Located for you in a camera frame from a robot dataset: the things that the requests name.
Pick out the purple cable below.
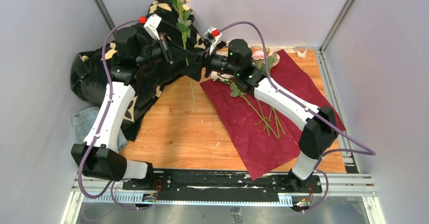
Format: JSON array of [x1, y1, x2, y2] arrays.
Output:
[[212, 21, 377, 213], [77, 16, 151, 211]]

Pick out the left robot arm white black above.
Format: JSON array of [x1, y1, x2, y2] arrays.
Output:
[[71, 27, 196, 184]]

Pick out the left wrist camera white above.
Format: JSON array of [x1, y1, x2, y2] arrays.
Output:
[[144, 14, 162, 40]]

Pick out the aluminium frame rail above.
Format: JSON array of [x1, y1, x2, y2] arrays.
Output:
[[61, 168, 385, 223]]

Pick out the dark red wrapping paper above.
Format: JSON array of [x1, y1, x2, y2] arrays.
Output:
[[200, 50, 331, 180]]

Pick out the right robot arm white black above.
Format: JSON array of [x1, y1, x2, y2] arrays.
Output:
[[181, 39, 340, 190]]

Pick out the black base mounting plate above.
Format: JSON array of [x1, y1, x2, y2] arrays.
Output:
[[122, 168, 322, 202]]

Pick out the cream ribbon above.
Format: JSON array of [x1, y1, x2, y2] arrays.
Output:
[[250, 44, 309, 60]]

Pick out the black blanket cream flowers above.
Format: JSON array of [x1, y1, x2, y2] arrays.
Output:
[[70, 0, 206, 141]]

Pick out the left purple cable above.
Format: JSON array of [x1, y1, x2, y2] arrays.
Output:
[[77, 16, 151, 211]]

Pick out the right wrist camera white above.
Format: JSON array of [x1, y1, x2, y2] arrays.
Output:
[[204, 26, 222, 55]]

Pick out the pink fake flower stem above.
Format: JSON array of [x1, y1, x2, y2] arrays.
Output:
[[252, 52, 285, 134], [161, 0, 199, 114]]

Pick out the light blue denim cloth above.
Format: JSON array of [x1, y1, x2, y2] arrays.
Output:
[[72, 107, 128, 153]]

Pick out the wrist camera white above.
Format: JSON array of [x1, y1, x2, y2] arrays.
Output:
[[144, 14, 162, 40], [204, 26, 222, 55]]

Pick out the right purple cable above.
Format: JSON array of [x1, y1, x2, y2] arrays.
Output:
[[212, 21, 377, 213]]

